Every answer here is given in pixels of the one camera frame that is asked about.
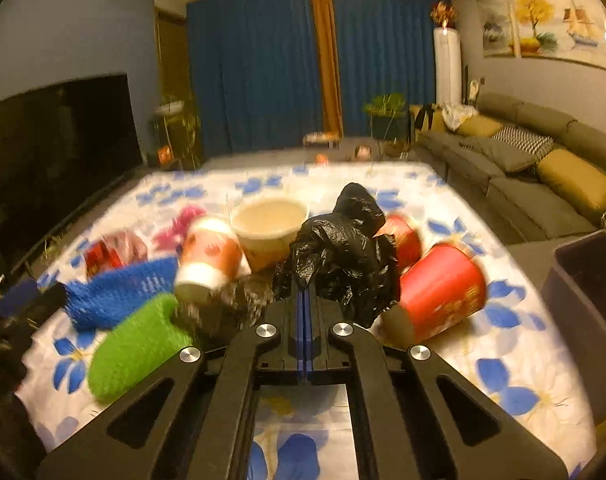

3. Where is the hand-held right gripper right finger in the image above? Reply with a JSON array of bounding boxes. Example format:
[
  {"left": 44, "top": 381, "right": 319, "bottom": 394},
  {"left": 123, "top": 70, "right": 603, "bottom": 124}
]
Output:
[{"left": 304, "top": 282, "right": 569, "bottom": 480}]

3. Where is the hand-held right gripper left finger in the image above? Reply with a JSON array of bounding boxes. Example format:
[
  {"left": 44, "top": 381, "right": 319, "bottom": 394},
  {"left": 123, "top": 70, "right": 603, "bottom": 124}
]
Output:
[{"left": 35, "top": 277, "right": 304, "bottom": 480}]

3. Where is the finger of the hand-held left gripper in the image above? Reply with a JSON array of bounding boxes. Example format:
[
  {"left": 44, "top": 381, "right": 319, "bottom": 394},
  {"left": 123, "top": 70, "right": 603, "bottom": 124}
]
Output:
[{"left": 0, "top": 280, "right": 78, "bottom": 322}]

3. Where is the blue foam net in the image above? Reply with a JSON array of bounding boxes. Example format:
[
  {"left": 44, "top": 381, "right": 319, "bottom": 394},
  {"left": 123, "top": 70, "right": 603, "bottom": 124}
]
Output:
[{"left": 63, "top": 257, "right": 181, "bottom": 332}]

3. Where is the black plastic bag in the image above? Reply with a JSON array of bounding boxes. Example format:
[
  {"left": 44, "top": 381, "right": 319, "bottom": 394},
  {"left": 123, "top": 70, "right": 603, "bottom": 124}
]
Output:
[{"left": 273, "top": 182, "right": 402, "bottom": 329}]

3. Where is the white red printed cup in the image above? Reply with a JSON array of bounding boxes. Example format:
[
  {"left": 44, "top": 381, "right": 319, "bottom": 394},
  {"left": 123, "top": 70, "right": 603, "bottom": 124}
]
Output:
[{"left": 174, "top": 214, "right": 245, "bottom": 306}]

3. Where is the green foam net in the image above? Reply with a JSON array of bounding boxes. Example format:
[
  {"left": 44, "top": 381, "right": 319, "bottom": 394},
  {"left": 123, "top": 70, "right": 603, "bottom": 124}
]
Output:
[{"left": 88, "top": 292, "right": 195, "bottom": 404}]

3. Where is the large red paper cup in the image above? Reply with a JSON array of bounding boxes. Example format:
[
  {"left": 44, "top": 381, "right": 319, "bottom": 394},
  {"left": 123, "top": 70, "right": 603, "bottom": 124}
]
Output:
[{"left": 380, "top": 242, "right": 488, "bottom": 344}]

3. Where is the small red paper cup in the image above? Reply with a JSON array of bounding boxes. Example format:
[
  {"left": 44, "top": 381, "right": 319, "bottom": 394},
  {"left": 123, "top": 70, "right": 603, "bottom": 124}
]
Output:
[{"left": 378, "top": 214, "right": 424, "bottom": 272}]

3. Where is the grey trash bin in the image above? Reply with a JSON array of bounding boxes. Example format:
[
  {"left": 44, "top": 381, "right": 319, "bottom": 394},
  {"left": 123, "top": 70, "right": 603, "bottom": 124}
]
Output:
[{"left": 540, "top": 229, "right": 606, "bottom": 428}]

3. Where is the dark crumpled wrapper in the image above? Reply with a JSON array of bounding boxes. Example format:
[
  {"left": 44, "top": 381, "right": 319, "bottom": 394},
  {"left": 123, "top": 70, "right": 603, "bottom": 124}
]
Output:
[{"left": 200, "top": 280, "right": 280, "bottom": 337}]

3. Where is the red packet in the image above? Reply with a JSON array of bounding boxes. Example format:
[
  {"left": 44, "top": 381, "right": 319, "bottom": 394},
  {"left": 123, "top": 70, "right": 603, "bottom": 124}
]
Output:
[{"left": 84, "top": 230, "right": 150, "bottom": 281}]

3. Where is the cream paper bowl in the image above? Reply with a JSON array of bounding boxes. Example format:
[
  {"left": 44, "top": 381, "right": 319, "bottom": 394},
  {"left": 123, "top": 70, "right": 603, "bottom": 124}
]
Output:
[{"left": 231, "top": 199, "right": 308, "bottom": 272}]

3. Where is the black television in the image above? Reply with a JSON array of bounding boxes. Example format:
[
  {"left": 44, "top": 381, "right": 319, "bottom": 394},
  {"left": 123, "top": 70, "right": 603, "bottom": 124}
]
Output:
[{"left": 0, "top": 73, "right": 144, "bottom": 273}]

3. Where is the pink foam net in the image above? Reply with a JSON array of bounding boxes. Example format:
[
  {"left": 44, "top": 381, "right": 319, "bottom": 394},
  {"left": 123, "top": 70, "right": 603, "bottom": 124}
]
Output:
[{"left": 154, "top": 205, "right": 209, "bottom": 252}]

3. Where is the blue floral blanket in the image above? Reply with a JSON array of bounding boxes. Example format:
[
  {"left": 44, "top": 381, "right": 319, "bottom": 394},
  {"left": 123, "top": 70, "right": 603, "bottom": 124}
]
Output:
[{"left": 20, "top": 160, "right": 600, "bottom": 480}]

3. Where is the coffee table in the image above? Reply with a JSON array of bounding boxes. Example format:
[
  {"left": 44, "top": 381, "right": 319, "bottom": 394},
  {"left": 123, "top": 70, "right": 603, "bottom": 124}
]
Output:
[{"left": 302, "top": 131, "right": 345, "bottom": 152}]

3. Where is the plant shelf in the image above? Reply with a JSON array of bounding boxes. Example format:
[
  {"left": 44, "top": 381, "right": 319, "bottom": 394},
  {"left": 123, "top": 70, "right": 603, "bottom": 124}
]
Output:
[{"left": 149, "top": 95, "right": 202, "bottom": 171}]

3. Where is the potted plant on stand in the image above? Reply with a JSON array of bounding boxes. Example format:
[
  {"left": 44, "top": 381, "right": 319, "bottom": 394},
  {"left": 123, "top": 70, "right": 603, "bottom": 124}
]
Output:
[{"left": 364, "top": 93, "right": 410, "bottom": 142}]

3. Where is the grey sofa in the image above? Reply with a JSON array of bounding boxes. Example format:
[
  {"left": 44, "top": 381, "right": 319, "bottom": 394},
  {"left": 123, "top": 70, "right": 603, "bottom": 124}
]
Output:
[{"left": 414, "top": 92, "right": 606, "bottom": 247}]

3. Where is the grey cushion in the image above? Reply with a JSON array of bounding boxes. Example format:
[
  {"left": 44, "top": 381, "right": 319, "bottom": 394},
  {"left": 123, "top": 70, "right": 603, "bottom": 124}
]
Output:
[{"left": 469, "top": 136, "right": 537, "bottom": 174}]

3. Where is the white cloth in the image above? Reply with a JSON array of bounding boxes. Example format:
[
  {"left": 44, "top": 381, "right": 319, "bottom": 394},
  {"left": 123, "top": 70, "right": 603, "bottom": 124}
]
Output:
[{"left": 440, "top": 102, "right": 480, "bottom": 129}]

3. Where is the blue curtain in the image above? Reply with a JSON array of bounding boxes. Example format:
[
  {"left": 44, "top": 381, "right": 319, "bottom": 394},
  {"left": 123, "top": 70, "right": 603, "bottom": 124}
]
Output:
[
  {"left": 332, "top": 0, "right": 452, "bottom": 137},
  {"left": 186, "top": 0, "right": 325, "bottom": 155}
]

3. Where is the small yellow cushion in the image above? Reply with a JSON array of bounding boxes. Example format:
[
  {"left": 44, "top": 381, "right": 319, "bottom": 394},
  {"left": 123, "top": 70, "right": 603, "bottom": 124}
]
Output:
[{"left": 456, "top": 115, "right": 504, "bottom": 139}]

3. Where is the orange curtain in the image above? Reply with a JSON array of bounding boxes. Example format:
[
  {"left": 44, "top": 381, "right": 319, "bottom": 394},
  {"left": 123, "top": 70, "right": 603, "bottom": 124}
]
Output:
[{"left": 309, "top": 0, "right": 345, "bottom": 137}]

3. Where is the small patterned cushion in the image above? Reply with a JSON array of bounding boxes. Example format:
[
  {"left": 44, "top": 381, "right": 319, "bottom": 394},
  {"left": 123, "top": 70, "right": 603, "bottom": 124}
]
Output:
[{"left": 492, "top": 126, "right": 555, "bottom": 162}]

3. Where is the large yellow cushion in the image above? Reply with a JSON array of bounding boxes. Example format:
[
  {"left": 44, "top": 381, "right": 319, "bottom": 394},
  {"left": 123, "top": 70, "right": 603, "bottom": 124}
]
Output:
[{"left": 536, "top": 149, "right": 606, "bottom": 212}]

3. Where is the white standing air conditioner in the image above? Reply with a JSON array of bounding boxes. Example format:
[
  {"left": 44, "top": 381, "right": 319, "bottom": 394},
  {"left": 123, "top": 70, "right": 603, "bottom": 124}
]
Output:
[{"left": 433, "top": 27, "right": 464, "bottom": 107}]

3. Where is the red gold ornament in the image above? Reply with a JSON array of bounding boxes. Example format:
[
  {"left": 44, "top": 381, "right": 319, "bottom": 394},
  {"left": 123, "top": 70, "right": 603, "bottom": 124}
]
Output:
[{"left": 429, "top": 1, "right": 459, "bottom": 29}]

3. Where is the small landscape painting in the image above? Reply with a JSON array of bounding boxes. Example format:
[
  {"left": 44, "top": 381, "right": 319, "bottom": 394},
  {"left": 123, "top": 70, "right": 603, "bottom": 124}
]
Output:
[{"left": 476, "top": 0, "right": 515, "bottom": 57}]

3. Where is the yellow tree painting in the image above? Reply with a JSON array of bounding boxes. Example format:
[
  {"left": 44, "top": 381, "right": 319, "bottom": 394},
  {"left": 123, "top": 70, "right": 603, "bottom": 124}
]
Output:
[{"left": 510, "top": 0, "right": 606, "bottom": 69}]

